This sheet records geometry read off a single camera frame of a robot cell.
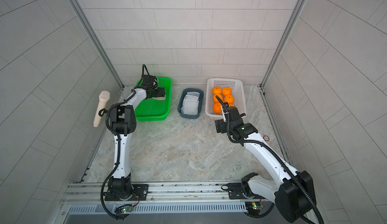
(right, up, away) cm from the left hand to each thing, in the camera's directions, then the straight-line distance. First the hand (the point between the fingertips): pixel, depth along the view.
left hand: (161, 90), depth 110 cm
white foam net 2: (+22, -10, -16) cm, 29 cm away
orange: (+41, 0, -2) cm, 41 cm away
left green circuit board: (-3, -54, -46) cm, 71 cm away
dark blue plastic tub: (+17, -2, -3) cm, 17 cm away
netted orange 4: (+40, -12, -13) cm, 43 cm away
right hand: (+42, -18, -28) cm, 53 cm away
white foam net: (+24, -3, -5) cm, 25 cm away
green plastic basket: (-4, -14, -9) cm, 17 cm away
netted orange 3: (+36, -6, -43) cm, 56 cm away
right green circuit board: (+55, -55, -42) cm, 88 cm away
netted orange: (0, -6, -8) cm, 10 cm away
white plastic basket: (+57, -2, +1) cm, 57 cm away
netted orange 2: (+48, -1, -3) cm, 48 cm away
